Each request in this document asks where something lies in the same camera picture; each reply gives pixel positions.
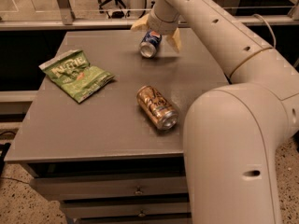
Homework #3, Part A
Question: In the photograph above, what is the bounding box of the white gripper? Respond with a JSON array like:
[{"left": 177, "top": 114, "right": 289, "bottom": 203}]
[{"left": 130, "top": 7, "right": 182, "bottom": 53}]

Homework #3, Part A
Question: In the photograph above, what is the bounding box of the blue pepsi can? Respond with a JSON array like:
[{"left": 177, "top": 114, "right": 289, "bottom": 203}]
[{"left": 139, "top": 30, "right": 162, "bottom": 58}]

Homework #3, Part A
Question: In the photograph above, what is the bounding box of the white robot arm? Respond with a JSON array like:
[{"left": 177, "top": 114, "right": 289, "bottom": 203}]
[{"left": 133, "top": 0, "right": 299, "bottom": 224}]

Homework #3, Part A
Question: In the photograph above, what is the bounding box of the gold soda can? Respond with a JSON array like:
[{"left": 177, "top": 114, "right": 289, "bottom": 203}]
[{"left": 136, "top": 86, "right": 178, "bottom": 130}]

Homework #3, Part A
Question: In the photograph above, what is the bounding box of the green chip bag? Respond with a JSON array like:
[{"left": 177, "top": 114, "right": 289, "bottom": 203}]
[{"left": 39, "top": 49, "right": 114, "bottom": 104}]

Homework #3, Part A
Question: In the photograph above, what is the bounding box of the grey drawer cabinet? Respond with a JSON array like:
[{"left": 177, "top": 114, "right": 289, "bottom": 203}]
[{"left": 6, "top": 28, "right": 227, "bottom": 224}]

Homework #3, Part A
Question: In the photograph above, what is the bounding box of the top grey drawer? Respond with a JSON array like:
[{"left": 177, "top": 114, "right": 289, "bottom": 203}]
[{"left": 30, "top": 173, "right": 188, "bottom": 201}]

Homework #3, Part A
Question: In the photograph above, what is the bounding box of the grey drawer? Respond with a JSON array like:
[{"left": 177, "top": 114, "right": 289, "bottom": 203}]
[
  {"left": 60, "top": 199, "right": 191, "bottom": 218},
  {"left": 30, "top": 173, "right": 188, "bottom": 201}
]

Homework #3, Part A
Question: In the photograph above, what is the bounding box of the white cable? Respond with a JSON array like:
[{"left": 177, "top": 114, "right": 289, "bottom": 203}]
[{"left": 252, "top": 13, "right": 278, "bottom": 49}]

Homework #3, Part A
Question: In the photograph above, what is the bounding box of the metal window rail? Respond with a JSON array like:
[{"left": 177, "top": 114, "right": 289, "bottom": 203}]
[{"left": 0, "top": 15, "right": 299, "bottom": 31}]

